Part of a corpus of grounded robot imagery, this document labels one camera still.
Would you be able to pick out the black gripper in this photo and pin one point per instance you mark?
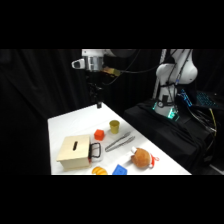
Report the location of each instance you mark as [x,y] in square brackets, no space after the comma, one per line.
[94,81]

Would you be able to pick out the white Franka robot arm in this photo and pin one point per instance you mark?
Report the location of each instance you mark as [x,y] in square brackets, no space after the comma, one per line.
[176,70]

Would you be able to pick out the yellow-green cup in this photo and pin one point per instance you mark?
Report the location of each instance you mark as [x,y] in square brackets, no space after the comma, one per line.
[114,127]

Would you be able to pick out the red cube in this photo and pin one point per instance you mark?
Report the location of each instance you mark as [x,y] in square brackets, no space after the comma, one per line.
[99,134]

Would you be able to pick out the metal tongs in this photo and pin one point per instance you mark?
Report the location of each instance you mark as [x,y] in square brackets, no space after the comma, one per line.
[118,142]

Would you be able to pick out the light wooden box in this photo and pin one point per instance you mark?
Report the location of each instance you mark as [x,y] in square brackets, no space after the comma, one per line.
[72,151]

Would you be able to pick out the orange croissant toy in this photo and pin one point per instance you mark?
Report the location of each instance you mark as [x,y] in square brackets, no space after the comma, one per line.
[99,171]

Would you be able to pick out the black curtain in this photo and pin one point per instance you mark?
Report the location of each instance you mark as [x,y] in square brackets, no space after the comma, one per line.
[30,100]

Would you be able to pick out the brown plush toy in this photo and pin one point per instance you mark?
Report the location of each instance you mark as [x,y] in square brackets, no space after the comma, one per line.
[141,157]

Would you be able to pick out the blue block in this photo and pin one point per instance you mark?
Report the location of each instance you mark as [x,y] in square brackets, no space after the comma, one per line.
[120,170]

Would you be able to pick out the green base light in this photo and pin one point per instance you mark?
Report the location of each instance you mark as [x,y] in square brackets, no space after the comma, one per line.
[171,115]

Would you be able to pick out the black robot stand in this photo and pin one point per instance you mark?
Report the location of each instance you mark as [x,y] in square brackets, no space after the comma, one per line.
[173,140]

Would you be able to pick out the blue backlit keyboard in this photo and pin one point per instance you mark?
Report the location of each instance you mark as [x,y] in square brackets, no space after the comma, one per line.
[209,99]

